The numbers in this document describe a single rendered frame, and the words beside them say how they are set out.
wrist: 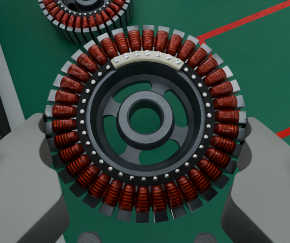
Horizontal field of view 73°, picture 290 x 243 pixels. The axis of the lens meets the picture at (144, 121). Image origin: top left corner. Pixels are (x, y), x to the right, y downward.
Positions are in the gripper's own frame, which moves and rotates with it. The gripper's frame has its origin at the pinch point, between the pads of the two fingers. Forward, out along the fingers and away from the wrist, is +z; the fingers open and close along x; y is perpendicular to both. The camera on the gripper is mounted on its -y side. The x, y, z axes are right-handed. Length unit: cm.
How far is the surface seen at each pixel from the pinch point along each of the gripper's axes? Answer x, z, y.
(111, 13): -3.9, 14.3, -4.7
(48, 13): -11.3, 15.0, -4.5
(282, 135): 16.7, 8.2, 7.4
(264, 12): 15.8, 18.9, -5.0
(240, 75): 12.1, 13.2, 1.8
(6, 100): -17.4, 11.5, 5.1
